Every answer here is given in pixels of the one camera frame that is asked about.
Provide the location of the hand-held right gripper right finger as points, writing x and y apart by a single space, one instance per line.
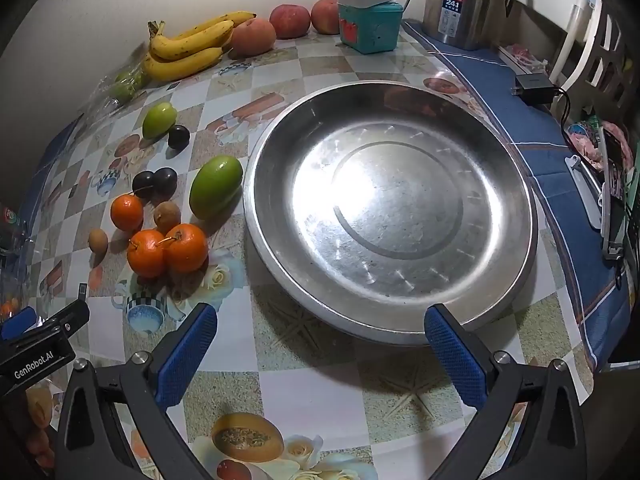
455 355

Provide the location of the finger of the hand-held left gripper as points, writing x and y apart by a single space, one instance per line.
70 317
17 322

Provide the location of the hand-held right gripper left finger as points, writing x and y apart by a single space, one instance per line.
185 355

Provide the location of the orange mandarin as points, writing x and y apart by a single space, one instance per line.
126 212
187 250
145 257

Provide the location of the brown kiwi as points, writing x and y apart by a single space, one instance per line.
167 215

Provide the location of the round steel basin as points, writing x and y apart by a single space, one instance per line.
390 210

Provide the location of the small green jujube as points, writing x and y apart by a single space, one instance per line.
159 120

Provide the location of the small tan kiwi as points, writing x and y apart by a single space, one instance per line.
98 241

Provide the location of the dark purple plum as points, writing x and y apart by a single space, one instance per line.
178 137
166 180
144 184

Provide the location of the large green mango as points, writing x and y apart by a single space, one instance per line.
215 190

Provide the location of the white phone stand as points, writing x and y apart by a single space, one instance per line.
587 195

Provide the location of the bag of green fruit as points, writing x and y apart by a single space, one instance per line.
100 102

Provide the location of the black phone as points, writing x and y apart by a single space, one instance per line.
612 200

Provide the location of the blue tablecloth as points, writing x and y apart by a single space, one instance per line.
540 145

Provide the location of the pink packet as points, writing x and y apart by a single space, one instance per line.
585 142

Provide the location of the black charger adapter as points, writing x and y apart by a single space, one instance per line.
535 89

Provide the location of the yellow banana bunch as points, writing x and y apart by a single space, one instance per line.
185 45

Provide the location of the orange-red peach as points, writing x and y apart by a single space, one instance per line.
252 37

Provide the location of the teal plastic box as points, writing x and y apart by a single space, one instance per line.
372 30

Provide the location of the white chair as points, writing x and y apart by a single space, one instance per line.
575 30

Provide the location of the red apple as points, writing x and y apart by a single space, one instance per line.
325 16
289 21

